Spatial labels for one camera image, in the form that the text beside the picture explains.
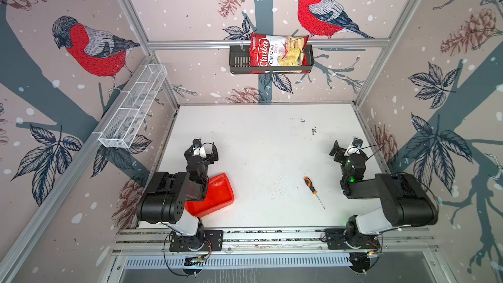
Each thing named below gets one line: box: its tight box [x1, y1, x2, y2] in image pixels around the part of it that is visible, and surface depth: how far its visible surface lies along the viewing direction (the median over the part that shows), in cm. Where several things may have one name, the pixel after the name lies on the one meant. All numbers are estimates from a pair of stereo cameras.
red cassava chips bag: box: [248, 33, 311, 75], surface depth 90 cm
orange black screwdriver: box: [303, 176, 326, 210], surface depth 89 cm
